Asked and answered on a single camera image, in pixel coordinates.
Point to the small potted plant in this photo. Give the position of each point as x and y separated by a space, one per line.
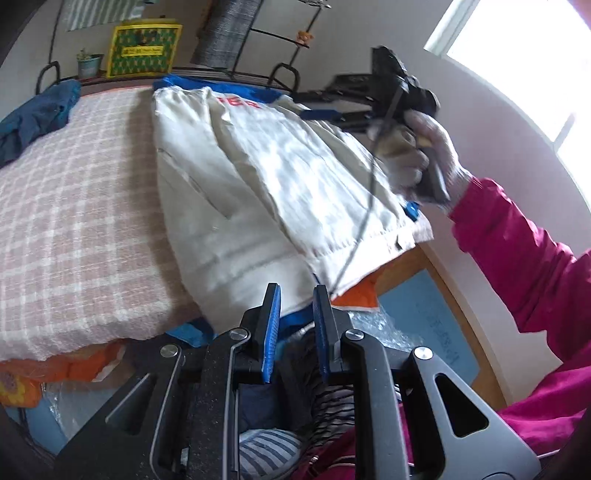
90 63

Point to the white and blue jacket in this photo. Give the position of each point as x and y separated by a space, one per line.
258 184

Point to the green striped hanging cloth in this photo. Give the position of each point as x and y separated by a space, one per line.
101 14

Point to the black white striped cloth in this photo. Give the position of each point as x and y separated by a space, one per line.
334 410

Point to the blue foam board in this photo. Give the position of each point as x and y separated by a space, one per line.
429 318

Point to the window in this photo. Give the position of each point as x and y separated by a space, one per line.
521 55

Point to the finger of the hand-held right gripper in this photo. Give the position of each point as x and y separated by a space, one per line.
323 113
332 92

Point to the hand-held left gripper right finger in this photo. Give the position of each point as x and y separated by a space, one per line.
322 337

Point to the pink checked blanket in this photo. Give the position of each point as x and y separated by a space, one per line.
78 221

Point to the blue white striped cloth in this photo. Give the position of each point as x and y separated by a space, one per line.
268 454

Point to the person's right forearm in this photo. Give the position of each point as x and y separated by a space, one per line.
521 258

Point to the person's right hand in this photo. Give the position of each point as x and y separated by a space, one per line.
436 138

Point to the orange floral sheet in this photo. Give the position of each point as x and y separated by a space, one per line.
69 369

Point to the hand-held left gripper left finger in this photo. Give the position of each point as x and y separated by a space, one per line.
272 337

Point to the clear plastic wrap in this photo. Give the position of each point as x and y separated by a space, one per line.
383 332

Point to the grey plaid coat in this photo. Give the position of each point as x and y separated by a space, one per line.
221 37

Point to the small teddy bear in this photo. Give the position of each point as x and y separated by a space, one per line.
304 38

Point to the person's pink coat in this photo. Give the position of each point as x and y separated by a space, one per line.
549 401

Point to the black metal clothes rack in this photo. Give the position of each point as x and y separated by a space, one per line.
258 55

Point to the dark blue garment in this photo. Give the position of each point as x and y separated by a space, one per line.
37 115

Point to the yellow green patterned box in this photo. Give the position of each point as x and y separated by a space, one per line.
144 48

